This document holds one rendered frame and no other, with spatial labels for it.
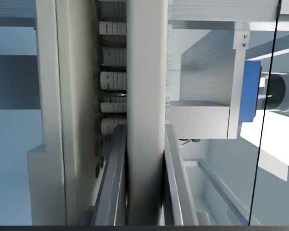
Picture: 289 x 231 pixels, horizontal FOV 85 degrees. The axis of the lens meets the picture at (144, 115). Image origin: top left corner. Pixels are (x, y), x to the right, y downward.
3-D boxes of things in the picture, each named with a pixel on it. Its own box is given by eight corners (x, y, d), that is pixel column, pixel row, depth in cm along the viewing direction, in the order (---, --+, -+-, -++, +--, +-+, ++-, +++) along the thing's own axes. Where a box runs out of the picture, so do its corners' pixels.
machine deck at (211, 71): (224, 139, 50) (236, 139, 50) (236, 6, 43) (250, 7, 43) (177, 110, 111) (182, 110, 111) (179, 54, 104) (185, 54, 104)
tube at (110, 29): (70, 24, 12) (169, 29, 12) (71, 42, 12) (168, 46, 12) (62, 16, 11) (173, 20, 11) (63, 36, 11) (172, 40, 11)
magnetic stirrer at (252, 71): (231, 127, 52) (258, 127, 52) (238, 59, 48) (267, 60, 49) (206, 116, 72) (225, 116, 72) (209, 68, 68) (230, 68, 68)
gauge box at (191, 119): (164, 140, 49) (226, 139, 50) (164, 106, 47) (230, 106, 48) (156, 123, 71) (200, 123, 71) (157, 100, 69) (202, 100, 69)
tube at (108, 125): (74, 116, 13) (166, 117, 13) (75, 132, 13) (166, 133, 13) (67, 119, 11) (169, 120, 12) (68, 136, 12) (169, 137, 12)
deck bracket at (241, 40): (233, 48, 44) (249, 48, 44) (235, 29, 43) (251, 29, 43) (231, 49, 45) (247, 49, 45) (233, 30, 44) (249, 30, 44)
